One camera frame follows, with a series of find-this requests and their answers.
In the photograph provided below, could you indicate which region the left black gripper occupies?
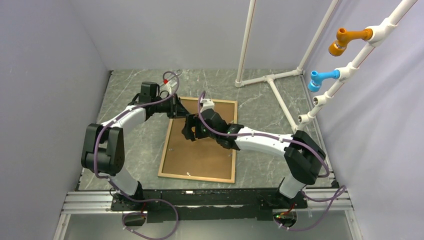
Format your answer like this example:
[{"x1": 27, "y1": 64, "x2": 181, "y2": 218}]
[{"x1": 152, "y1": 92, "x2": 190, "y2": 119}]

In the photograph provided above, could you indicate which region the green wooden photo frame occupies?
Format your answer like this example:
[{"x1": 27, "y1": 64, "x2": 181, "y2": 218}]
[{"x1": 157, "y1": 118, "x2": 236, "y2": 184}]

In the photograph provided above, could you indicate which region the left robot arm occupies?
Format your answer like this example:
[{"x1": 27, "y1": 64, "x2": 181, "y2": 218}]
[{"x1": 81, "y1": 81, "x2": 189, "y2": 210}]

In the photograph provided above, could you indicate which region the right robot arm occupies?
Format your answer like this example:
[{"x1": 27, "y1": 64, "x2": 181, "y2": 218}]
[{"x1": 181, "y1": 109, "x2": 329, "y2": 208}]

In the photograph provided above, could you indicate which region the blue pipe fitting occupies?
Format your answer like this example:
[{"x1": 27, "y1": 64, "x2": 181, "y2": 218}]
[{"x1": 307, "y1": 69, "x2": 341, "y2": 93}]

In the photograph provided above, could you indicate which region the orange pipe fitting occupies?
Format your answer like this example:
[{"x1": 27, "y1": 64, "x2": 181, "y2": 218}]
[{"x1": 328, "y1": 27, "x2": 373, "y2": 57}]

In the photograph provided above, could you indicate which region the white PVC pipe rack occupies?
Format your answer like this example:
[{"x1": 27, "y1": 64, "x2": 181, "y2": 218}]
[{"x1": 234, "y1": 0, "x2": 419, "y2": 133}]

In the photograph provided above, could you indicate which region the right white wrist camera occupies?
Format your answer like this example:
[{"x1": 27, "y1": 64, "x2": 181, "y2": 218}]
[{"x1": 199, "y1": 98, "x2": 215, "y2": 113}]

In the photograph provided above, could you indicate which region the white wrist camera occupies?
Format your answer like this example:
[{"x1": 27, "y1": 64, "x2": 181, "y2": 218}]
[
  {"x1": 199, "y1": 98, "x2": 215, "y2": 113},
  {"x1": 161, "y1": 74, "x2": 177, "y2": 95}
]

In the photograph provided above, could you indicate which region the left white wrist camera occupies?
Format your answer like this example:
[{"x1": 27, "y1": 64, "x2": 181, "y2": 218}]
[{"x1": 161, "y1": 74, "x2": 177, "y2": 95}]

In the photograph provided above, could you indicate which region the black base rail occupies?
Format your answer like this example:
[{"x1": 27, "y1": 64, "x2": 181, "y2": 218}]
[{"x1": 110, "y1": 188, "x2": 308, "y2": 223}]

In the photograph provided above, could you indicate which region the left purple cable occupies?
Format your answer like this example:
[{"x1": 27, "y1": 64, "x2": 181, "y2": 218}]
[{"x1": 93, "y1": 70, "x2": 181, "y2": 240}]

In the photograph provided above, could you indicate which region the aluminium extrusion frame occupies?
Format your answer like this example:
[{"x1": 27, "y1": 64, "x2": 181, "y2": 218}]
[{"x1": 57, "y1": 188, "x2": 363, "y2": 240}]

